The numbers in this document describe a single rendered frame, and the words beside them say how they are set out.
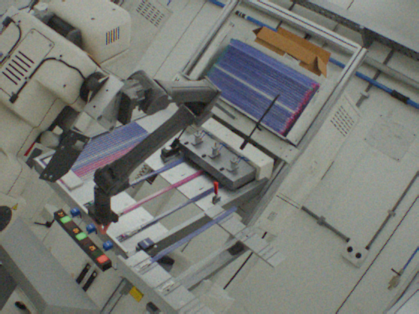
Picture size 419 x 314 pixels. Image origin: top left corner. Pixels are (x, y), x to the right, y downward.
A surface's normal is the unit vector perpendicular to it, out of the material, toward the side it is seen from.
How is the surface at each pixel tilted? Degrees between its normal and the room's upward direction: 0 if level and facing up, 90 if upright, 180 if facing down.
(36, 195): 90
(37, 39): 82
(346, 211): 90
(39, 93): 90
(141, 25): 90
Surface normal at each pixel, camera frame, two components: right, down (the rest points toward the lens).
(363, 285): -0.48, -0.29
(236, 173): 0.07, -0.80
